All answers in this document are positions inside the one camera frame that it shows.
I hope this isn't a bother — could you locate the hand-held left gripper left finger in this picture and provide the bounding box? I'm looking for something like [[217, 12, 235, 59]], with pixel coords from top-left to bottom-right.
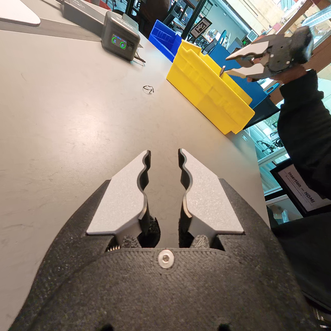
[[86, 150, 152, 237]]

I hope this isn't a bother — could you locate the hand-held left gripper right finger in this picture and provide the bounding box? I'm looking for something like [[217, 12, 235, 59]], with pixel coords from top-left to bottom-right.
[[178, 148, 245, 237]]

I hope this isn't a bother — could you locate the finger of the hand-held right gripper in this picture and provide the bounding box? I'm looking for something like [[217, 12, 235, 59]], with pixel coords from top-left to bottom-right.
[[226, 63, 266, 79], [225, 40, 271, 61]]

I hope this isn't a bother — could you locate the large yellow plastic bin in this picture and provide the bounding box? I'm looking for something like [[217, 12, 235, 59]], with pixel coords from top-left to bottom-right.
[[166, 39, 255, 135]]

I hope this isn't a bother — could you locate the person's right forearm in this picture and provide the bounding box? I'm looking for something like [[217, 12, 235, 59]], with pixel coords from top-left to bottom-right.
[[277, 68, 331, 199]]

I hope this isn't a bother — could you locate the person's right hand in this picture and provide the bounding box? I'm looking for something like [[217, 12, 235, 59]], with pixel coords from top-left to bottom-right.
[[247, 66, 308, 85]]

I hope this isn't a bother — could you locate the blue plastic bin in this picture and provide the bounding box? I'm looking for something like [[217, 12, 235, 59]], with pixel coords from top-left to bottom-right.
[[148, 19, 183, 63], [208, 39, 281, 109]]

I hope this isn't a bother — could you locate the printed marker tag sign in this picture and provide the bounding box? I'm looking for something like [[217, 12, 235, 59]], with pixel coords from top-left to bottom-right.
[[190, 17, 213, 39]]

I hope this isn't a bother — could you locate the black metal pole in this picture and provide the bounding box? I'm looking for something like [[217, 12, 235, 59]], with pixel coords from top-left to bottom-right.
[[181, 0, 207, 39]]

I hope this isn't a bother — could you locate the monitor screen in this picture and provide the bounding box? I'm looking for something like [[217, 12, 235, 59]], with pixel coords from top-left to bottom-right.
[[270, 163, 331, 218]]

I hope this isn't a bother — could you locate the grey power station with display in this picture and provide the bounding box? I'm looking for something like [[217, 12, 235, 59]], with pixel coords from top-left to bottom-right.
[[101, 10, 141, 62]]

